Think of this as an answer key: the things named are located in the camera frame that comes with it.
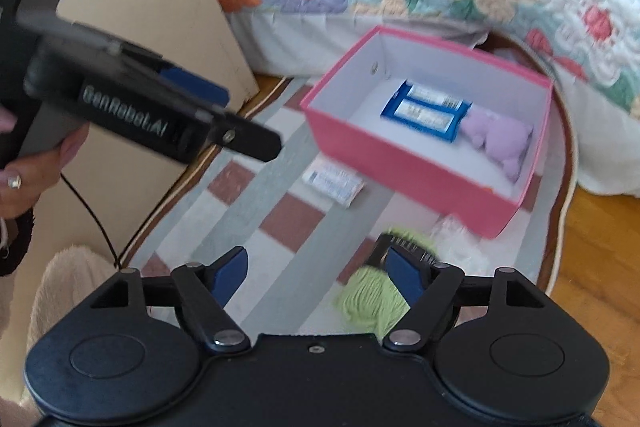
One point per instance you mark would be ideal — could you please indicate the blue wet wipes packet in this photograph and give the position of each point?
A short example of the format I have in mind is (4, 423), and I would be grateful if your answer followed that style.
(425, 112)

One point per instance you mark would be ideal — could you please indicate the green yarn ball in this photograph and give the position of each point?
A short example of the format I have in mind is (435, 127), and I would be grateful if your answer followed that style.
(370, 302)

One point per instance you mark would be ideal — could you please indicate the person's left hand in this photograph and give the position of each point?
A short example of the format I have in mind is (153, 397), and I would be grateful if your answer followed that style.
(45, 172)

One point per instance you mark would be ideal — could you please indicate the pink cardboard box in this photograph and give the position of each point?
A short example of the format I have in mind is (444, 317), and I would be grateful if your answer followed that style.
(400, 177)

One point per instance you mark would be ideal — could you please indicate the white tissue packet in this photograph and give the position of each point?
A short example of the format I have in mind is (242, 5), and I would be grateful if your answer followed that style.
(332, 182)

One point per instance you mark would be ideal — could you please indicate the beige fluffy clothing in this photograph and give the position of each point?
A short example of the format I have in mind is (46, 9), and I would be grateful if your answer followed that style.
(65, 287)

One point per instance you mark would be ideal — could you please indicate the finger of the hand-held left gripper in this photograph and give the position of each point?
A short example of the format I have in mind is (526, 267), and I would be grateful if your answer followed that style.
(250, 134)
(200, 87)

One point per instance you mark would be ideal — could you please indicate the purple plush toy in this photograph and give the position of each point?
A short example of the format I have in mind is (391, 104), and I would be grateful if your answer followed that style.
(495, 137)

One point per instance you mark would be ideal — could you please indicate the clear floss picks box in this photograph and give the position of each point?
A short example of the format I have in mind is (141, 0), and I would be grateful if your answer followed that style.
(465, 247)

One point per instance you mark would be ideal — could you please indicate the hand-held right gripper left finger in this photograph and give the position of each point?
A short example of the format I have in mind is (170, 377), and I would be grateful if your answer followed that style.
(232, 272)

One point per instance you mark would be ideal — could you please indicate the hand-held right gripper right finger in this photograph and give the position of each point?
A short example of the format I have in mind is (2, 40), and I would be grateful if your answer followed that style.
(402, 274)

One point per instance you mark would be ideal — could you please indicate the striped checkered rug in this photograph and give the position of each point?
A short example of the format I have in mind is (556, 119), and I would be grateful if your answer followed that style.
(280, 267)

